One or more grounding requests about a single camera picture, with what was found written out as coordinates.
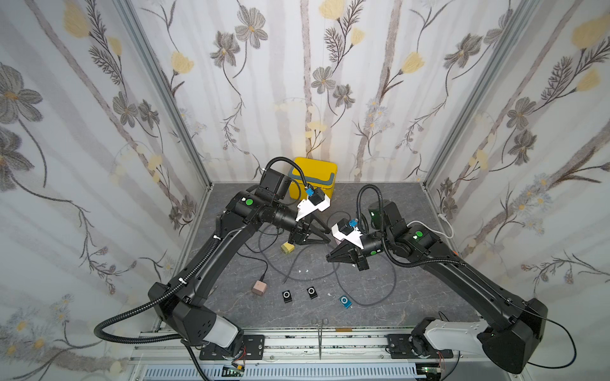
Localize black mp3 player right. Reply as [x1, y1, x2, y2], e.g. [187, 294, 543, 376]
[307, 287, 318, 299]

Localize black mp3 player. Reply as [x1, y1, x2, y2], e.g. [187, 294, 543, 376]
[282, 291, 292, 303]
[307, 287, 318, 299]

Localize pink USB wall charger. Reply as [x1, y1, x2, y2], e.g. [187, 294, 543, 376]
[252, 280, 268, 296]

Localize yellow plastic storage box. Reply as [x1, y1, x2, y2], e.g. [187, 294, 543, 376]
[289, 157, 338, 200]

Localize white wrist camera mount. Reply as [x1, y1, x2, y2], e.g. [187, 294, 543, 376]
[331, 218, 364, 249]
[295, 187, 330, 222]

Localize yellow USB wall charger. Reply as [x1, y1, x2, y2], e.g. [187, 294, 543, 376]
[281, 242, 295, 254]

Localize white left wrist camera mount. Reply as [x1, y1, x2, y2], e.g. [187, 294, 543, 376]
[295, 187, 330, 222]

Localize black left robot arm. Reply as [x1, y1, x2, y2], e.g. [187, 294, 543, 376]
[94, 157, 330, 364]

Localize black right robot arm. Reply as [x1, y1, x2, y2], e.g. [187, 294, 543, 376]
[327, 184, 548, 374]

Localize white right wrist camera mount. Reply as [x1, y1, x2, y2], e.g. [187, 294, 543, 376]
[331, 218, 364, 249]

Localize white power strip cord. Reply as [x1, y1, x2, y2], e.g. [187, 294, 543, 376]
[407, 213, 454, 240]

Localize black mp3 player left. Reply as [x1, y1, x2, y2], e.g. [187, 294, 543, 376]
[282, 291, 292, 303]

